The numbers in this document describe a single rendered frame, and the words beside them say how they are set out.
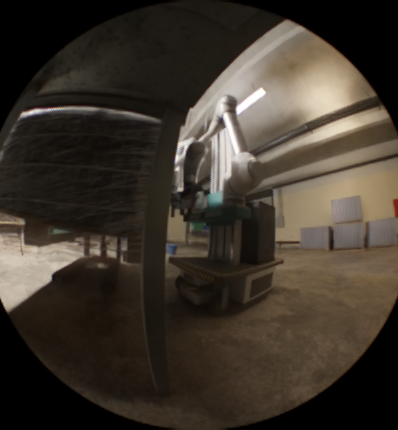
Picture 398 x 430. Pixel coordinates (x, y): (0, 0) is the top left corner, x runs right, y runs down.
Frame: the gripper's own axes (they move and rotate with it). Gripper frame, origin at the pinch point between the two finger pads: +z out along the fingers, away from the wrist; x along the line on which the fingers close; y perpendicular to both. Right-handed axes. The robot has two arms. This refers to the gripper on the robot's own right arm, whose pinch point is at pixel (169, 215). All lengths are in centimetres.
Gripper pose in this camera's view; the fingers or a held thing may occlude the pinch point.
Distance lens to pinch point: 107.4
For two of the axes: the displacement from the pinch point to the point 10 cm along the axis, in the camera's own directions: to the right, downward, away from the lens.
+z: -0.6, 9.9, -1.6
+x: -5.7, 1.0, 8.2
